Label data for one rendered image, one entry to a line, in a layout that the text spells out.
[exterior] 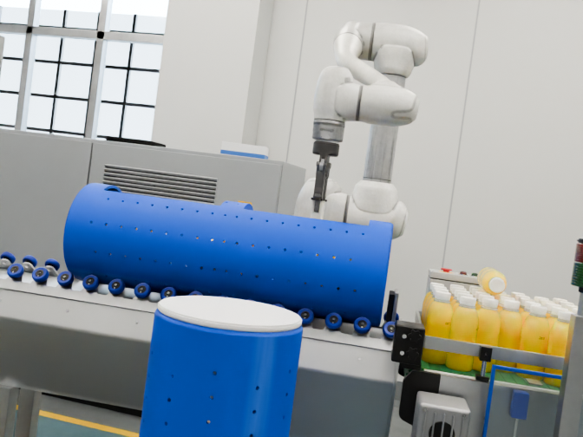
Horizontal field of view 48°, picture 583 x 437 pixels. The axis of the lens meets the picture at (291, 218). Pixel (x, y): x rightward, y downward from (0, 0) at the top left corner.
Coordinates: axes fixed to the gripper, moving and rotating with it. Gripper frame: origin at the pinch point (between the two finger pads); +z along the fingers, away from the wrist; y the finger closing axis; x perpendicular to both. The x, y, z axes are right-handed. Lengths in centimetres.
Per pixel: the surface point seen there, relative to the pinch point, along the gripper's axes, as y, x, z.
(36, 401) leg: -1, -78, 68
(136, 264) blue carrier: 18, -44, 20
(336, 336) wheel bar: 16.8, 10.9, 30.8
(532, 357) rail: 26, 57, 26
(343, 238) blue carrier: 16.6, 9.5, 5.4
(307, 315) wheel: 16.0, 2.7, 26.5
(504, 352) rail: 26, 51, 26
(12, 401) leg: 13, -78, 65
